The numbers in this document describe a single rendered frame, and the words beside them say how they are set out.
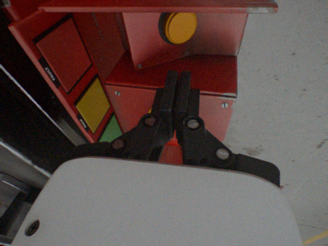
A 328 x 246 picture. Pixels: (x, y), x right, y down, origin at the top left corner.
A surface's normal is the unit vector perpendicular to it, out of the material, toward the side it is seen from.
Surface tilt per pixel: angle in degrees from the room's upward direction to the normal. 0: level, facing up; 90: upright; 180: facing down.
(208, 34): 0
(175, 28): 35
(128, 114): 0
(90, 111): 90
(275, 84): 0
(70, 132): 90
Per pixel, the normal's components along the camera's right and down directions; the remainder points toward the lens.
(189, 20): 0.36, 0.70
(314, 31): -0.24, 0.76
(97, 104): 0.97, 0.14
